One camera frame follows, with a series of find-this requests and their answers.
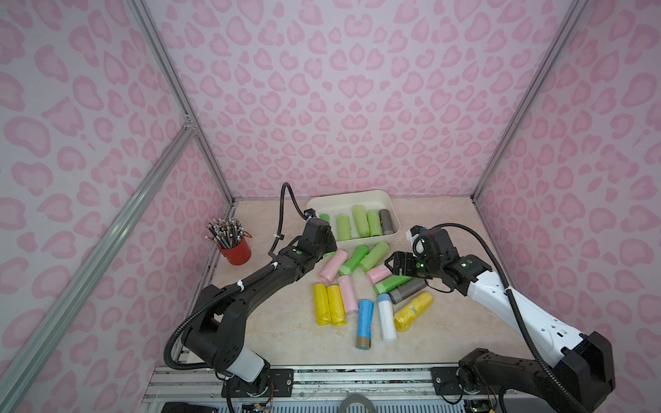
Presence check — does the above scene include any grey roll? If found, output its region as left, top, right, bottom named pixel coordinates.
left=388, top=278, right=427, bottom=305
left=379, top=208, right=395, bottom=235

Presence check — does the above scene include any dark green roll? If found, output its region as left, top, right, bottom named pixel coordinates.
left=319, top=213, right=332, bottom=258

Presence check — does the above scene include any yellow roll with label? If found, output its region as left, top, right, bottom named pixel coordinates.
left=394, top=293, right=435, bottom=332

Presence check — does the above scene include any light green roll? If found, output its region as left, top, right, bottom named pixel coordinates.
left=352, top=205, right=371, bottom=239
left=358, top=241, right=390, bottom=273

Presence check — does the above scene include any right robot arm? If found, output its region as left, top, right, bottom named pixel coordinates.
left=385, top=224, right=616, bottom=412

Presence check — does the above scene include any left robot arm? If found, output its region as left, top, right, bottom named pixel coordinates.
left=164, top=218, right=337, bottom=395

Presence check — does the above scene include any pink roll with label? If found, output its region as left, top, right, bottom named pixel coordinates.
left=366, top=264, right=392, bottom=286

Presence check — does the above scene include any pink roll upper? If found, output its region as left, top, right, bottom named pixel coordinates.
left=318, top=250, right=349, bottom=286

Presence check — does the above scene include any pink roll lower middle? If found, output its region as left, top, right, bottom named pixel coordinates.
left=338, top=275, right=359, bottom=315

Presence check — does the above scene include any white plastic storage box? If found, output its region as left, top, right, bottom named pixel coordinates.
left=307, top=190, right=400, bottom=251

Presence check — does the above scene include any white roll blue cap right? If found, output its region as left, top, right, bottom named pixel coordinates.
left=377, top=294, right=398, bottom=342

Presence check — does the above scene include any red pen holder cup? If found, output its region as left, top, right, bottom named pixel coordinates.
left=218, top=232, right=252, bottom=266

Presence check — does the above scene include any bundle of pens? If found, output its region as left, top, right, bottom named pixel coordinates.
left=207, top=219, right=247, bottom=250

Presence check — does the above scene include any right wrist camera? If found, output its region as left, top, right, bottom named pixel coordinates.
left=406, top=225, right=426, bottom=250

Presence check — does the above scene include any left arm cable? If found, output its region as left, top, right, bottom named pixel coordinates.
left=267, top=181, right=311, bottom=259

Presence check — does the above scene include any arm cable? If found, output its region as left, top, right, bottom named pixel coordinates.
left=422, top=223, right=595, bottom=413
left=267, top=181, right=311, bottom=259

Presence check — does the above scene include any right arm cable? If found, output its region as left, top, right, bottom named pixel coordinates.
left=422, top=223, right=595, bottom=413

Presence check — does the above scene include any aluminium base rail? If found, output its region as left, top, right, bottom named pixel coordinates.
left=139, top=364, right=552, bottom=412

